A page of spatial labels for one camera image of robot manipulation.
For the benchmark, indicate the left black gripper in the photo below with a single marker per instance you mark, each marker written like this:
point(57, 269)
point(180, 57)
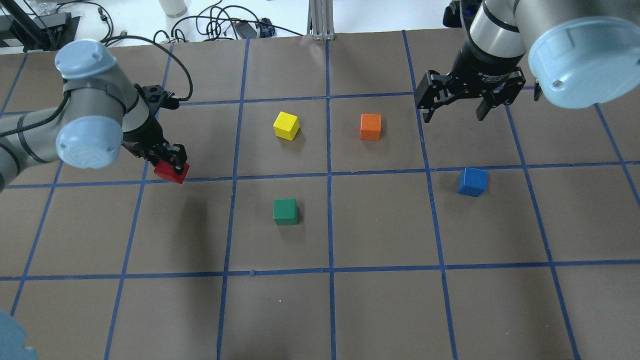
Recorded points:
point(148, 134)

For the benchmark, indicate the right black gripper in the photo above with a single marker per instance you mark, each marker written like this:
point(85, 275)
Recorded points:
point(483, 63)

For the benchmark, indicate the red block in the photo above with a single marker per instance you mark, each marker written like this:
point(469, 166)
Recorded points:
point(168, 173)

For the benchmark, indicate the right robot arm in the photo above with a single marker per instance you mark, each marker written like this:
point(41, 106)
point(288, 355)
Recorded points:
point(580, 52)

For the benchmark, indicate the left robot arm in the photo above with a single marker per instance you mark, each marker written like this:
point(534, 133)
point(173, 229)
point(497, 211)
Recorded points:
point(101, 113)

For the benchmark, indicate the blue block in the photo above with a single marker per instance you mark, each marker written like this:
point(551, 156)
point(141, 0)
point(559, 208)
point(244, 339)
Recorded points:
point(472, 182)

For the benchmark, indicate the orange block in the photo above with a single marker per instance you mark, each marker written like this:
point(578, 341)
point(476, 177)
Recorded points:
point(370, 127)

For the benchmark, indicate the yellow block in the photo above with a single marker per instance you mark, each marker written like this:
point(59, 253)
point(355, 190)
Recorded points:
point(286, 126)

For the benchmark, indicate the green block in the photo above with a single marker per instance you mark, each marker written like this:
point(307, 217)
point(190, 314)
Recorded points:
point(285, 211)

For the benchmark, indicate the black power adapter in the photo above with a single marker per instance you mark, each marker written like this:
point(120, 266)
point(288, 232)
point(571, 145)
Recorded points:
point(245, 30)

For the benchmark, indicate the black monitor stand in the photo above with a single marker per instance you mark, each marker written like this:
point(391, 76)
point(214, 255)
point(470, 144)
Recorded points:
point(48, 32)

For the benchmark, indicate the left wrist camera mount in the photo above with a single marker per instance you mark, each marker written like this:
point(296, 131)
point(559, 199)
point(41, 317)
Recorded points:
point(156, 97)

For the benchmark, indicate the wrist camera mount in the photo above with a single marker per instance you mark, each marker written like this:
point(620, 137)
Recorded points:
point(156, 97)
point(460, 13)

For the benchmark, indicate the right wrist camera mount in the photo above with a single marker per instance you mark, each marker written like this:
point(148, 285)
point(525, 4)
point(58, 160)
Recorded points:
point(460, 13)

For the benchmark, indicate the aluminium frame post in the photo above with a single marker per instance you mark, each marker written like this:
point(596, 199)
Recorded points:
point(320, 20)

